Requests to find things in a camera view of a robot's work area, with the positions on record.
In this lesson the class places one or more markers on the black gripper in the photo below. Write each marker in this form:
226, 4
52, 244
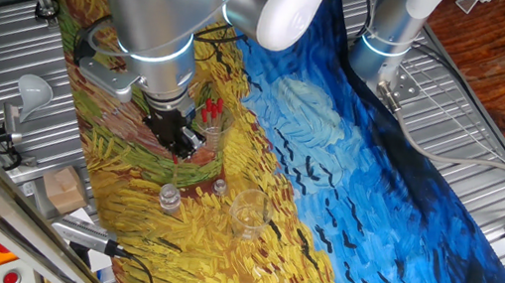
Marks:
172, 127

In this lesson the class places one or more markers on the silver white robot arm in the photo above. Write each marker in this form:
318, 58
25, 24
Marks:
161, 12

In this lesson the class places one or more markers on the glass beaker holding droppers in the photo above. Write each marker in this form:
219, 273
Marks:
216, 131

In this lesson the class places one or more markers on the small clear glass bottle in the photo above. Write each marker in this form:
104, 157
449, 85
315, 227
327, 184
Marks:
169, 198

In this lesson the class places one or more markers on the clear glass bottle stopper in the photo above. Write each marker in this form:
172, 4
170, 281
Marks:
219, 187

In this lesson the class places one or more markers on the empty clear glass beaker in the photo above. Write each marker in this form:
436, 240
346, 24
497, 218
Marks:
250, 216

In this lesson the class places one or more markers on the small cardboard box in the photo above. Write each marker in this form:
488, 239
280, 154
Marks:
62, 175

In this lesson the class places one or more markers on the large cardboard box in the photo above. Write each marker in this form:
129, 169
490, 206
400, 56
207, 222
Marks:
66, 199

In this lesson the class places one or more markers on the white plastic funnel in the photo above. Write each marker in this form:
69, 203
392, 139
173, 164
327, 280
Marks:
34, 94

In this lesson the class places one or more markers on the Van Gogh print tablecloth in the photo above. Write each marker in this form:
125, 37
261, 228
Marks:
377, 180

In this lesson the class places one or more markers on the orange box red button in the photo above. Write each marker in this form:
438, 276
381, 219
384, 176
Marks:
0, 252

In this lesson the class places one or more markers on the grey box red button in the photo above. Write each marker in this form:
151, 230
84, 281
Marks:
11, 277

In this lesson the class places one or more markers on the clear acrylic piece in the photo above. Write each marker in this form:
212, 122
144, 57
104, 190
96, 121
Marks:
471, 2

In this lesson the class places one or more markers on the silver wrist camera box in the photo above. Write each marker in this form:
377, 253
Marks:
106, 79

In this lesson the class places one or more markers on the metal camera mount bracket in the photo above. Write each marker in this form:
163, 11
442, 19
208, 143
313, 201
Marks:
10, 125

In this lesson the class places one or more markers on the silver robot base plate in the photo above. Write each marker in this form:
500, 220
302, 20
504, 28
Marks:
407, 87

